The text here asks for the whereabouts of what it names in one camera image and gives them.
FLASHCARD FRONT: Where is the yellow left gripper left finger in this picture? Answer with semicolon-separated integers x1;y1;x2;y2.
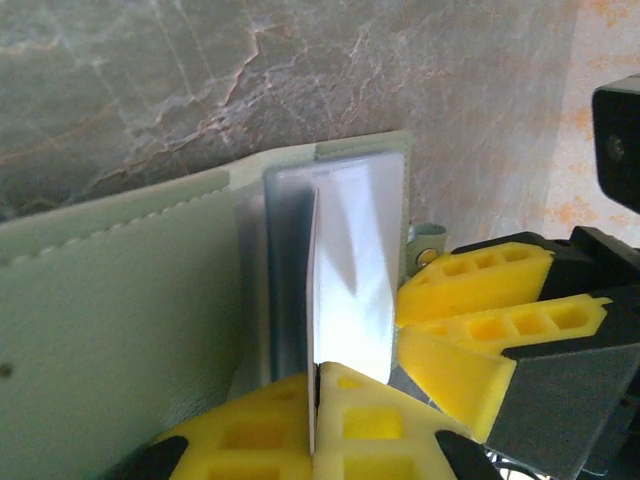
117;372;317;480

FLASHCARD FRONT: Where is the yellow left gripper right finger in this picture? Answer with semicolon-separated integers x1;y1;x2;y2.
317;361;504;480

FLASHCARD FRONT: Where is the pale green card holder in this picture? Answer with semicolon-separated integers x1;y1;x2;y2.
0;129;447;480

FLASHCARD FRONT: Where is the orange patterned white curtain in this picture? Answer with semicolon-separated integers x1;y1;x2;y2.
542;0;640;251

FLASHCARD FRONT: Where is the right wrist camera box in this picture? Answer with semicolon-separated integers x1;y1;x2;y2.
591;73;640;217

